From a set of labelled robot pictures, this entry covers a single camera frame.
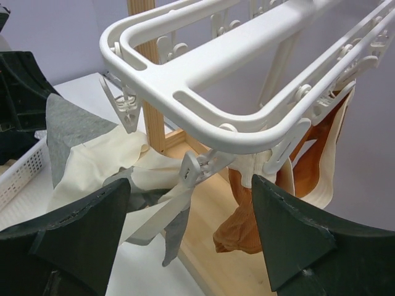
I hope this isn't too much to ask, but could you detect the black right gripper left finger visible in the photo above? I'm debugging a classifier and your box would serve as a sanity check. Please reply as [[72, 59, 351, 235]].
[[1, 179, 130, 295]]

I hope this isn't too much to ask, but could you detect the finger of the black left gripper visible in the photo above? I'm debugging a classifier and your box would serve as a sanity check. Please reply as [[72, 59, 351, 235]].
[[1, 51, 57, 132]]

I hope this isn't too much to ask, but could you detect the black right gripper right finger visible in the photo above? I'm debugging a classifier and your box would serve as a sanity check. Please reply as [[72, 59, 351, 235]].
[[252, 175, 394, 295]]

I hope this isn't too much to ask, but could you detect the black underwear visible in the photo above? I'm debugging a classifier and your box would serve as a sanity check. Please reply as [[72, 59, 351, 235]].
[[0, 130, 38, 165]]

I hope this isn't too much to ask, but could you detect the grey underwear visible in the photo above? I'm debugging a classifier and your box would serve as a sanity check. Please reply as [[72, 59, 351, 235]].
[[46, 94, 193, 266]]

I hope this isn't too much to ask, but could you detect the white corner clothes clip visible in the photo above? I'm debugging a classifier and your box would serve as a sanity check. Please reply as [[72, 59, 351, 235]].
[[99, 77, 142, 134]]

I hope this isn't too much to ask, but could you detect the orange underwear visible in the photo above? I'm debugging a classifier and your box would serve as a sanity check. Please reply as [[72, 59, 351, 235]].
[[212, 83, 356, 255]]

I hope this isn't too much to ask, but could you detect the white plastic clip hanger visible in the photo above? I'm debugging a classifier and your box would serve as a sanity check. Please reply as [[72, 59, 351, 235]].
[[98, 0, 395, 155]]

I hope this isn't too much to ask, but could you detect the clear plastic basket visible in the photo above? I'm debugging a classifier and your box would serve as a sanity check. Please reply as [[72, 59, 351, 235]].
[[1, 137, 49, 210]]

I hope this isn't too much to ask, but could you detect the wooden hanger stand frame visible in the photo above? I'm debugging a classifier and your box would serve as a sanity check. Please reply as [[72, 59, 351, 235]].
[[126, 0, 395, 296]]

